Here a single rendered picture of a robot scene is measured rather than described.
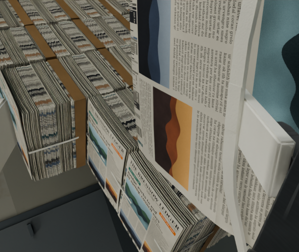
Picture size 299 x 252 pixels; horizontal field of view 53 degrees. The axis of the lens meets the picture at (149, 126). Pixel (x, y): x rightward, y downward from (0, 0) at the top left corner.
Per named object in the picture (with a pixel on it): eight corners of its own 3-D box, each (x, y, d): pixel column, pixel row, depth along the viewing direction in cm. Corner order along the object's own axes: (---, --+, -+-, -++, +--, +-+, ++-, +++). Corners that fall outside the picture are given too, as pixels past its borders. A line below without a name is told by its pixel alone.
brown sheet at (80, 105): (85, 165, 134) (76, 168, 132) (61, 124, 151) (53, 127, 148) (86, 98, 109) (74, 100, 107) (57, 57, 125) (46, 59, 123)
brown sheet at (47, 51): (60, 122, 151) (52, 124, 149) (41, 89, 167) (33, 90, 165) (56, 55, 125) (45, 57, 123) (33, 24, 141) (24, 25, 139)
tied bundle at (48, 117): (87, 165, 135) (34, 184, 124) (62, 124, 151) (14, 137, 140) (87, 98, 109) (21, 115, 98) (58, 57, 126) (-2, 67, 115)
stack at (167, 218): (300, 191, 143) (155, 284, 104) (163, 62, 208) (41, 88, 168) (350, 135, 117) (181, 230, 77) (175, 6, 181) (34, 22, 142)
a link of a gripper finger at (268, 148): (279, 142, 12) (297, 141, 12) (231, 84, 19) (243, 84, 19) (267, 199, 14) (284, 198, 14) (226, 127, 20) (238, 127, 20)
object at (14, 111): (33, 179, 122) (31, 180, 122) (14, 133, 138) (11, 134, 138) (21, 109, 98) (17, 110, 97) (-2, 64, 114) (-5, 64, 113)
